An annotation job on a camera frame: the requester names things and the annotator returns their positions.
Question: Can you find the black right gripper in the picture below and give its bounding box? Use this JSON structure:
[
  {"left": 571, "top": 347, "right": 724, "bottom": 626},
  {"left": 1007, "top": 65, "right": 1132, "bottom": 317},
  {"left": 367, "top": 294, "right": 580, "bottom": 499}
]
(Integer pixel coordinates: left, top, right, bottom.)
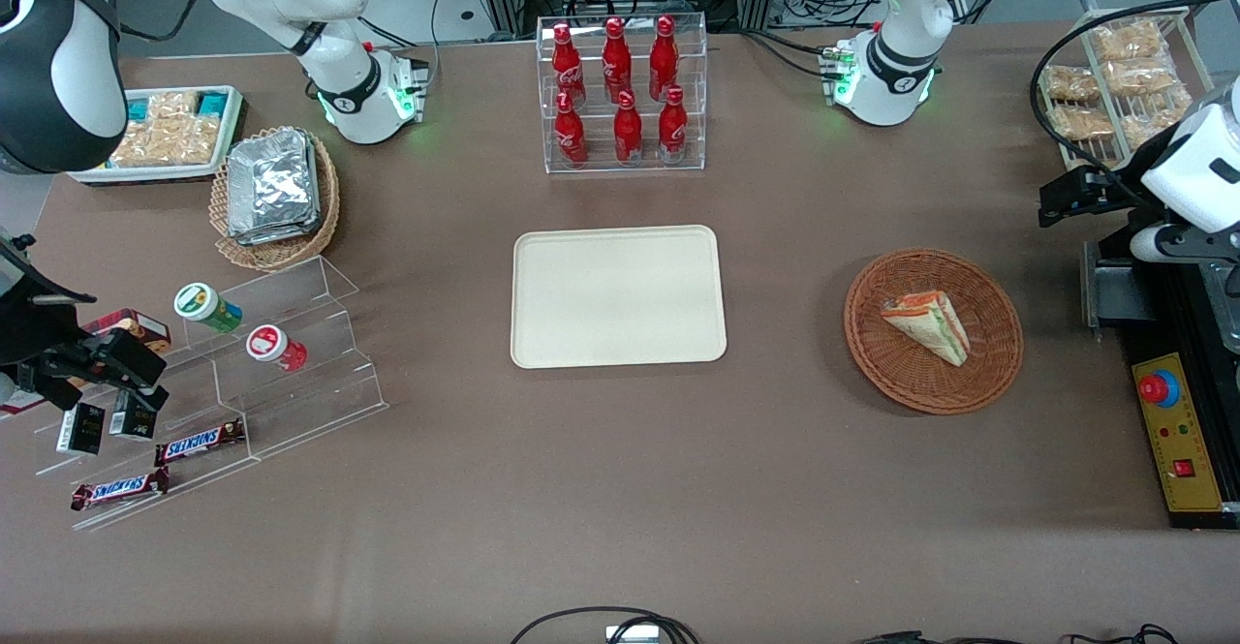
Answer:
[{"left": 32, "top": 326, "right": 172, "bottom": 415}]

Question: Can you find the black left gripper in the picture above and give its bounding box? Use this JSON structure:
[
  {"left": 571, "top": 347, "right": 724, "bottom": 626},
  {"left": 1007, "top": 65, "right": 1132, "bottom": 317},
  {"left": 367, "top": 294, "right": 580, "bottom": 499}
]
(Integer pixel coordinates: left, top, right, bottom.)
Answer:
[{"left": 1038, "top": 168, "right": 1147, "bottom": 230}]

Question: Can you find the round brown wicker basket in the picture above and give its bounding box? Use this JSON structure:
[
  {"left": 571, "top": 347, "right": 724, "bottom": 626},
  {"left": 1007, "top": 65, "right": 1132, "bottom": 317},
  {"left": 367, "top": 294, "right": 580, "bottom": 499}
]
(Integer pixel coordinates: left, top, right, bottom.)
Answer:
[{"left": 843, "top": 248, "right": 1026, "bottom": 417}]

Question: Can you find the wrapped triangle sandwich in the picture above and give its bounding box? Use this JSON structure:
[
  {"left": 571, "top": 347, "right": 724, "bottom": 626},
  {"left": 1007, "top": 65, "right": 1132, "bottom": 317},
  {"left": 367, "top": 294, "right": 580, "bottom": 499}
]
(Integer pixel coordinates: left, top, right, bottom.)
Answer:
[{"left": 879, "top": 290, "right": 973, "bottom": 368}]

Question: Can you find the white rectangular snack tray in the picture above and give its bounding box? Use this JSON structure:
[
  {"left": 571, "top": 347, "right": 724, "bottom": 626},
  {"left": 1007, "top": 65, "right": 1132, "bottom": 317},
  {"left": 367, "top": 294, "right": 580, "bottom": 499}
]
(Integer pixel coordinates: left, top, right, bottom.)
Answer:
[{"left": 66, "top": 84, "right": 247, "bottom": 187}]

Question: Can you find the oval light wicker basket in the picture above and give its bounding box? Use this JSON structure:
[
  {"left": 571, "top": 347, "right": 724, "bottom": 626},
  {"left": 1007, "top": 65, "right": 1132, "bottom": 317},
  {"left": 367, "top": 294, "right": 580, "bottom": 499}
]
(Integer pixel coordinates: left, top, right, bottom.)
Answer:
[{"left": 209, "top": 125, "right": 343, "bottom": 273}]

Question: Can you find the cream plastic tray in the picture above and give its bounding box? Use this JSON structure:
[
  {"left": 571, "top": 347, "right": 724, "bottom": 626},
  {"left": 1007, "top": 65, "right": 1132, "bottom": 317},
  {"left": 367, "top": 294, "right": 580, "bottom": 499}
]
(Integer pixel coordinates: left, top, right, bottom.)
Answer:
[{"left": 511, "top": 225, "right": 729, "bottom": 371}]

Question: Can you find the small black carton box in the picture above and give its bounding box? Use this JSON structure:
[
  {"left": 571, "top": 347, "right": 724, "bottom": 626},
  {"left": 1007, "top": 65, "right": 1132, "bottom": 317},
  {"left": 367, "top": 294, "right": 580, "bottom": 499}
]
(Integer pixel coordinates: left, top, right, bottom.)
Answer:
[
  {"left": 108, "top": 402, "right": 158, "bottom": 443},
  {"left": 55, "top": 402, "right": 107, "bottom": 457}
]

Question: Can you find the clear bag of pastries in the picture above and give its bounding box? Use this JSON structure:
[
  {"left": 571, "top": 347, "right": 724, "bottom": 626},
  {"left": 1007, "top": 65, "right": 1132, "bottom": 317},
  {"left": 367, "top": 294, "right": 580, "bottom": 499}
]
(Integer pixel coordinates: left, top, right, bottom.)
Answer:
[
  {"left": 1089, "top": 18, "right": 1169, "bottom": 63},
  {"left": 1043, "top": 64, "right": 1101, "bottom": 104},
  {"left": 1114, "top": 88, "right": 1195, "bottom": 148},
  {"left": 1104, "top": 57, "right": 1179, "bottom": 96},
  {"left": 1050, "top": 104, "right": 1116, "bottom": 140}
]

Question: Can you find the brown chocolate box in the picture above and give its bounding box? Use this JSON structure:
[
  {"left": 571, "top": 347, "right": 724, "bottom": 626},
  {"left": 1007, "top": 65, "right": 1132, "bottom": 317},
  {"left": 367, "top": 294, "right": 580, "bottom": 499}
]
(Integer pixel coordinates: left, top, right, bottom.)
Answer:
[{"left": 81, "top": 307, "right": 173, "bottom": 355}]

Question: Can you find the Snickers chocolate bar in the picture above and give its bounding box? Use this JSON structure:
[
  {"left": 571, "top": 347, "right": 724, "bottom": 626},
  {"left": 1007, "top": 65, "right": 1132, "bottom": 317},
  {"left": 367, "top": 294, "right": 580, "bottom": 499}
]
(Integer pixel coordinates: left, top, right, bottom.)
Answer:
[
  {"left": 154, "top": 418, "right": 247, "bottom": 467},
  {"left": 70, "top": 467, "right": 171, "bottom": 512}
]

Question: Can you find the green can with white lid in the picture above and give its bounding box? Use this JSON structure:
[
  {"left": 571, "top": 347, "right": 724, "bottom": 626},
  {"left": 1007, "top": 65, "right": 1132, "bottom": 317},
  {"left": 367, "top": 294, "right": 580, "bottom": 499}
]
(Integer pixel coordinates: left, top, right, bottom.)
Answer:
[{"left": 173, "top": 281, "right": 244, "bottom": 334}]

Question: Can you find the red can with white lid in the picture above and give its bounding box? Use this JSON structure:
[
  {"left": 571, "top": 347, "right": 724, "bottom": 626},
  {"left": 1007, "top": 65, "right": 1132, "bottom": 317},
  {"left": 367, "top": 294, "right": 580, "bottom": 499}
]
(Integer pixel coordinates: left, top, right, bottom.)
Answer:
[{"left": 244, "top": 323, "right": 309, "bottom": 373}]

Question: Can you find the clear acrylic stepped stand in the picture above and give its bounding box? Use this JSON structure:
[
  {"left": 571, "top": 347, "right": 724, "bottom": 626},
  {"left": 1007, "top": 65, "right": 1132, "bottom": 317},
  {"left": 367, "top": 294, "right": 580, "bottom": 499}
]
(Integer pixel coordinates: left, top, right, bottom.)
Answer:
[{"left": 32, "top": 255, "right": 390, "bottom": 533}]

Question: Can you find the red emergency stop button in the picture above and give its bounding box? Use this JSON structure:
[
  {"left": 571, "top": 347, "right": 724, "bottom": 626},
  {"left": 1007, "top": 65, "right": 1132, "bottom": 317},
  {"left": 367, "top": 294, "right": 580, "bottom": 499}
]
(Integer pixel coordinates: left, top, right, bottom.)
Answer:
[{"left": 1137, "top": 369, "right": 1182, "bottom": 409}]

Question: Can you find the clear cracker bag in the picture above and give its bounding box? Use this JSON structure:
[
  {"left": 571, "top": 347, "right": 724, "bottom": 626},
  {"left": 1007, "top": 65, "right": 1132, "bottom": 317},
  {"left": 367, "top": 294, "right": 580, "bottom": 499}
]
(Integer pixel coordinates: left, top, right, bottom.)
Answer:
[
  {"left": 147, "top": 90, "right": 202, "bottom": 125},
  {"left": 108, "top": 119, "right": 223, "bottom": 169}
]

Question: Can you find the silver foil wrapped package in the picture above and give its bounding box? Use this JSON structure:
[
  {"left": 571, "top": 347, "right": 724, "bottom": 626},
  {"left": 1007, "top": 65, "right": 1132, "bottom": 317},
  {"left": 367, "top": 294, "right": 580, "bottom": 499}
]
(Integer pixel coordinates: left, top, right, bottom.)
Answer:
[{"left": 225, "top": 129, "right": 323, "bottom": 247}]

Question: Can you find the black yellow control box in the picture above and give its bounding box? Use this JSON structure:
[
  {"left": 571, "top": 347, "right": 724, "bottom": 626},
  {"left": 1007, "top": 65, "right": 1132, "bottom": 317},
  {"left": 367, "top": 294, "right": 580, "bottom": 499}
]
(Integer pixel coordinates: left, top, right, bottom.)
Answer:
[{"left": 1128, "top": 348, "right": 1240, "bottom": 531}]

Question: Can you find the red cola bottle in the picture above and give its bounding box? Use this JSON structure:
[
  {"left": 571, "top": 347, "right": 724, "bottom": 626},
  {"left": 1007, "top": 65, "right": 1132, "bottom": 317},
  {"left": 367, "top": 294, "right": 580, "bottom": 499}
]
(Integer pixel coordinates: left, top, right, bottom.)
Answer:
[
  {"left": 613, "top": 89, "right": 644, "bottom": 167},
  {"left": 648, "top": 14, "right": 680, "bottom": 103},
  {"left": 551, "top": 23, "right": 588, "bottom": 108},
  {"left": 658, "top": 84, "right": 690, "bottom": 166},
  {"left": 553, "top": 89, "right": 590, "bottom": 169},
  {"left": 602, "top": 15, "right": 634, "bottom": 103}
]

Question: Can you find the clear acrylic bottle rack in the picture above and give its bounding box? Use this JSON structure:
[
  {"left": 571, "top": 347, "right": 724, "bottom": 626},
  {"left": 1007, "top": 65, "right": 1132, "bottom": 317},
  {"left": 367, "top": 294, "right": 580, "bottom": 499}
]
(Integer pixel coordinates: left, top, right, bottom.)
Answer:
[{"left": 536, "top": 12, "right": 709, "bottom": 176}]

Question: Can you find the grey metal bracket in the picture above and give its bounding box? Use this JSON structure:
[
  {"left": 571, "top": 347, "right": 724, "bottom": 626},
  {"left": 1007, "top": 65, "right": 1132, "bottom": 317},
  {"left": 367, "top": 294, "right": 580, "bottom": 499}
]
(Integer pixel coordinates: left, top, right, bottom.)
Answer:
[{"left": 1079, "top": 241, "right": 1156, "bottom": 332}]

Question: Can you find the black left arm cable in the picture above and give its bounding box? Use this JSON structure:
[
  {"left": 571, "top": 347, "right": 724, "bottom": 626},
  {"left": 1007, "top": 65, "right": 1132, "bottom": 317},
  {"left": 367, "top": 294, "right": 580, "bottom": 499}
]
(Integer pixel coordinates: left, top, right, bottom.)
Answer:
[{"left": 1029, "top": 0, "right": 1240, "bottom": 192}]

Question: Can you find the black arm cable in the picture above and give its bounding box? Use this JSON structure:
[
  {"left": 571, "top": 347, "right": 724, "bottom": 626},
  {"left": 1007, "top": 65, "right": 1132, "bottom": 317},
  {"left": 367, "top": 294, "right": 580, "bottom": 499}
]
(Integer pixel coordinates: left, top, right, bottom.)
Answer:
[
  {"left": 114, "top": 0, "right": 235, "bottom": 45},
  {"left": 1029, "top": 0, "right": 1240, "bottom": 192}
]

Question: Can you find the white wire rack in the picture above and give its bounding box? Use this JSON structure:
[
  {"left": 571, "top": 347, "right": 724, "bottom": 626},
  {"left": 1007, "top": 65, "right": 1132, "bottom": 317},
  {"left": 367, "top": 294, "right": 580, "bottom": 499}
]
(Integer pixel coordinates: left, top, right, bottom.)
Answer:
[{"left": 1036, "top": 6, "right": 1214, "bottom": 173}]

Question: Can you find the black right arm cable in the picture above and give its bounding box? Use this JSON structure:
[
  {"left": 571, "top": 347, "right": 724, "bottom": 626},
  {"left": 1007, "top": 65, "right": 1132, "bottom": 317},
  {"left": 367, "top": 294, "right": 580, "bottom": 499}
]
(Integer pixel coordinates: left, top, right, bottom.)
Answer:
[{"left": 114, "top": 0, "right": 235, "bottom": 45}]

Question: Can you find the black looped hub cable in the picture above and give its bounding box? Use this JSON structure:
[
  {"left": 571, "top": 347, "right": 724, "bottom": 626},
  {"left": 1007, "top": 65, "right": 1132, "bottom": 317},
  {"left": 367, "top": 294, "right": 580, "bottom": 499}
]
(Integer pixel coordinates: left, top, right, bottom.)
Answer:
[{"left": 510, "top": 606, "right": 700, "bottom": 644}]

